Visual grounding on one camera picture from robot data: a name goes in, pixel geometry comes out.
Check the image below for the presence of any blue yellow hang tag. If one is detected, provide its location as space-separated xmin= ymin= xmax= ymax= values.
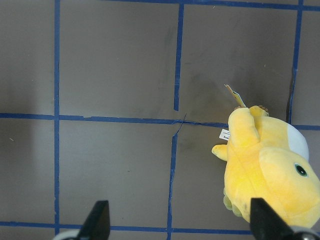
xmin=224 ymin=84 xmax=246 ymax=108

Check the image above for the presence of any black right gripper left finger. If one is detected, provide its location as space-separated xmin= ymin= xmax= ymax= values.
xmin=77 ymin=200 xmax=111 ymax=240

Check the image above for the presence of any yellow plush toy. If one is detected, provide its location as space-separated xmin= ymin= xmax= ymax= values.
xmin=212 ymin=105 xmax=320 ymax=228

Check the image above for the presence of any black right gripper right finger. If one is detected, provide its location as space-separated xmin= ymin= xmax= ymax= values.
xmin=250 ymin=198 xmax=293 ymax=240

